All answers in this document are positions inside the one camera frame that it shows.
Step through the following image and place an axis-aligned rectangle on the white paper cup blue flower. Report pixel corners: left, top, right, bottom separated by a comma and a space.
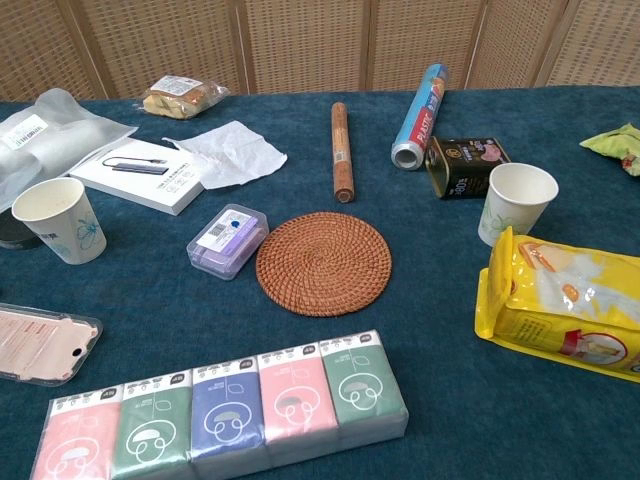
11, 177, 108, 266

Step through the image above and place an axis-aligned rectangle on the pink phone case package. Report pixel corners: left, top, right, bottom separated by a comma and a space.
0, 302, 104, 389

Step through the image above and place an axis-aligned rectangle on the white tissue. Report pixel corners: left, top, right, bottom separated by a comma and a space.
162, 119, 289, 191

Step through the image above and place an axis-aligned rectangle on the blue plastic wrap roll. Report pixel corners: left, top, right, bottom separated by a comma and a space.
390, 63, 451, 172

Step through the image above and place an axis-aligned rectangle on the multicolour tissue packs bundle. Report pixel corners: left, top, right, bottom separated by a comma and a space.
29, 328, 410, 480

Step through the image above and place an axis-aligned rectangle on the translucent zip bag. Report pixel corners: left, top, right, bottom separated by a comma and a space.
0, 87, 140, 214

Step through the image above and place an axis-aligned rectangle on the black round disc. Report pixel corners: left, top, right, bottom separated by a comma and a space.
0, 209, 44, 250

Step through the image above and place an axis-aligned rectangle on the woven folding screen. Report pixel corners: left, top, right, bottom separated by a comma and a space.
0, 0, 640, 101

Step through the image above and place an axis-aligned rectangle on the wrapped bread package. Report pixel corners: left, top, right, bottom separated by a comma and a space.
141, 74, 231, 121

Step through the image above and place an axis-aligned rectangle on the yellow bread bag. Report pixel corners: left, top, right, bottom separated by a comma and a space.
473, 225, 640, 385

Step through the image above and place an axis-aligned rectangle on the brown wooden stick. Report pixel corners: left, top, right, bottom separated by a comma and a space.
330, 101, 356, 203

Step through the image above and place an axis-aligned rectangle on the green snack packet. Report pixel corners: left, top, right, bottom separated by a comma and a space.
578, 122, 640, 177

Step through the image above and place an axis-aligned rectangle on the clear box with purple item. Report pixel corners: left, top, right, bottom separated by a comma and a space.
185, 203, 271, 282

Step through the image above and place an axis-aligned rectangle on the white paper cup green flower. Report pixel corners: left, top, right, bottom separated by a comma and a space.
477, 162, 560, 248

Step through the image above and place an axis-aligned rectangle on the round woven rattan coaster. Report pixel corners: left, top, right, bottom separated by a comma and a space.
255, 211, 393, 318

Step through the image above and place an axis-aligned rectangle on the white USB hub box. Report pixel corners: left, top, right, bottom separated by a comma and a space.
68, 137, 206, 217

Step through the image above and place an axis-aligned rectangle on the black luncheon meat tin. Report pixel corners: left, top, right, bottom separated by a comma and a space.
424, 135, 512, 201

